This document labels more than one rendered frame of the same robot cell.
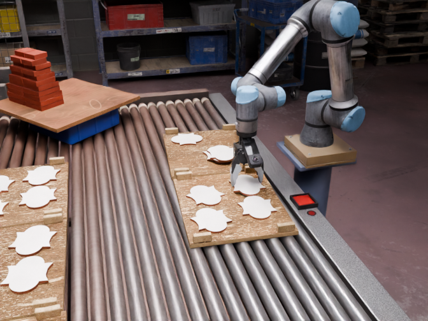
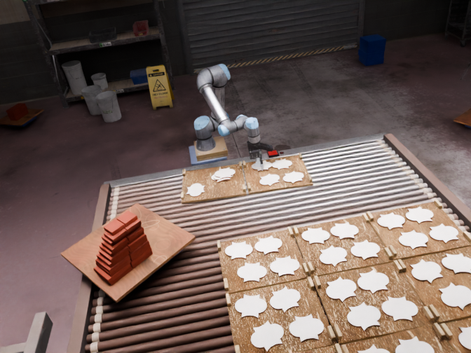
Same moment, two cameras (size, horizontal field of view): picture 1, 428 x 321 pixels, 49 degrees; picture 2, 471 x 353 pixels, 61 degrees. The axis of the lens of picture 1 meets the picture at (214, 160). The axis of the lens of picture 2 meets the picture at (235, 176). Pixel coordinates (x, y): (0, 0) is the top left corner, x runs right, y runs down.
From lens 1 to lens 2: 255 cm
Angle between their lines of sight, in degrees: 67
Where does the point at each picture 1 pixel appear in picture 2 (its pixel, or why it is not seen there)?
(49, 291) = (354, 221)
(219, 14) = not seen: outside the picture
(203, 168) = (237, 182)
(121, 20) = not seen: outside the picture
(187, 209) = (282, 185)
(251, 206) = (281, 165)
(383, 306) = (341, 143)
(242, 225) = (296, 169)
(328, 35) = (223, 82)
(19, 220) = (294, 248)
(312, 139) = (212, 144)
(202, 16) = not seen: outside the picture
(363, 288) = (332, 145)
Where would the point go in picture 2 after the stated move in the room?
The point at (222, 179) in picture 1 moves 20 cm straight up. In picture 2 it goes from (251, 175) to (249, 149)
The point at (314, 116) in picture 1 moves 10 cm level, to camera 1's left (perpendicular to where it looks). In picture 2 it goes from (209, 132) to (207, 139)
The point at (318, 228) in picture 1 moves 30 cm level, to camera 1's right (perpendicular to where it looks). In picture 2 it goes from (294, 151) to (293, 131)
